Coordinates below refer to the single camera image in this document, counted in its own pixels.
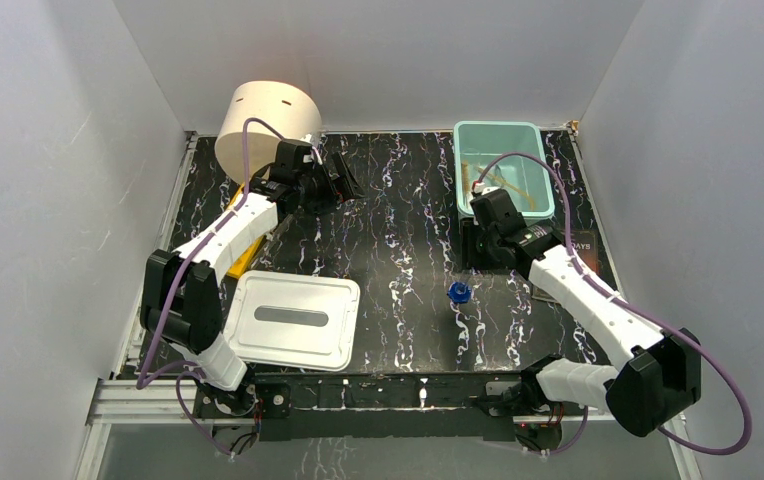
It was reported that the blue capped clear tube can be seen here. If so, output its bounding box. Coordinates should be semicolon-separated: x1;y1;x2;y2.
447;281;472;305

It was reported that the tan rubber tube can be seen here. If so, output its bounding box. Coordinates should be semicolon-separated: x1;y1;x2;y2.
472;165;536;212

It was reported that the tan test tube brush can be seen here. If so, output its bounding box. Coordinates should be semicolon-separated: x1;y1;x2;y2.
461;161;472;201

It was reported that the yellow test tube rack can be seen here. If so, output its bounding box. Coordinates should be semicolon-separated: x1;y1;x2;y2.
225;185;266;279

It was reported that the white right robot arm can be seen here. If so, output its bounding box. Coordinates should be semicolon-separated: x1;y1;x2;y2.
471;187;702;437

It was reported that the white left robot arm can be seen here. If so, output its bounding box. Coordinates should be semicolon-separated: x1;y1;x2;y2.
137;139;366;416

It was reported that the beige cylindrical container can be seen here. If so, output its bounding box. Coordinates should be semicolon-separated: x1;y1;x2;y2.
214;80;323;184

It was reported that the brown paperback book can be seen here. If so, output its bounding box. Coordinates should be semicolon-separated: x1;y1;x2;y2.
532;229;599;303

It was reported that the mint green plastic bin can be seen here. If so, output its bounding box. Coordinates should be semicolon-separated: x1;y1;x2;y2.
453;121;555;221

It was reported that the white rectangular bin lid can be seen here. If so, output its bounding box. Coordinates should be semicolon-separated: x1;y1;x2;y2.
224;271;361;372

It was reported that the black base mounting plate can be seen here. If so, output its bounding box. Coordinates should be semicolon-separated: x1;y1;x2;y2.
194;371;582;443

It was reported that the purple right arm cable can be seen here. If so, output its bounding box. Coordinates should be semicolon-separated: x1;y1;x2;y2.
474;152;753;457

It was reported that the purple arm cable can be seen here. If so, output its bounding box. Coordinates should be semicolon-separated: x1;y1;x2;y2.
135;117;324;458
474;152;753;457

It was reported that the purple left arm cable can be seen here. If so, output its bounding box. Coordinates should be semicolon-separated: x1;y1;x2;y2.
135;117;324;458

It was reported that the aluminium frame rail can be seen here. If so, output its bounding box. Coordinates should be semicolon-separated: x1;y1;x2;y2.
88;373;682;436

